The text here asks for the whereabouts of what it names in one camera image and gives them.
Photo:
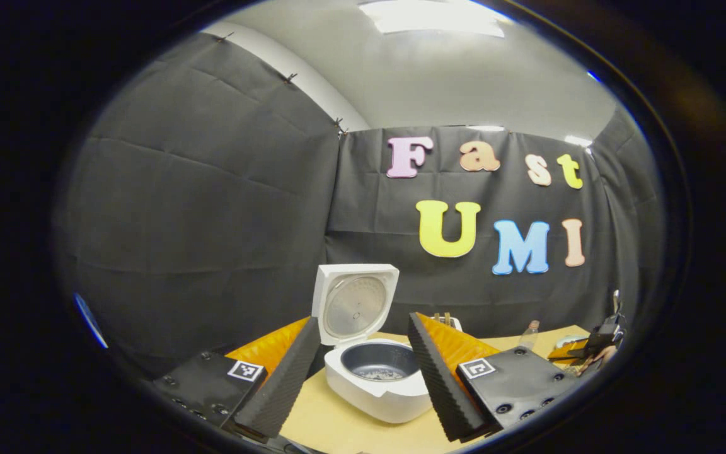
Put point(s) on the uncooked white rice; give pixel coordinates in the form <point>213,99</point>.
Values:
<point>382,374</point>

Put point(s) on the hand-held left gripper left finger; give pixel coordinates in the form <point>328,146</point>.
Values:
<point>281,391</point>

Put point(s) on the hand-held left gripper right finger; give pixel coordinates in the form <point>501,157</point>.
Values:
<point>435,384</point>

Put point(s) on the ceiling light panel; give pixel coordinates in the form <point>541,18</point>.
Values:
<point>432,17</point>

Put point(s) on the white rice cooker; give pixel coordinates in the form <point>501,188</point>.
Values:
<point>353,306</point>

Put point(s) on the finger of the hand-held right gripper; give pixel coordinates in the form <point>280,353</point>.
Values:
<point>571,353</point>

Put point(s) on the clear plastic bottle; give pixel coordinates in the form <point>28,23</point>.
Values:
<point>529,336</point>

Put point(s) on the white toaster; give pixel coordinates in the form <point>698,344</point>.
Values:
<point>456,325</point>

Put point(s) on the black backdrop cloth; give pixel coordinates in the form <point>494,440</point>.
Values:
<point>212,221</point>

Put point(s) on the blue object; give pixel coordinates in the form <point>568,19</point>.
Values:
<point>89,321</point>

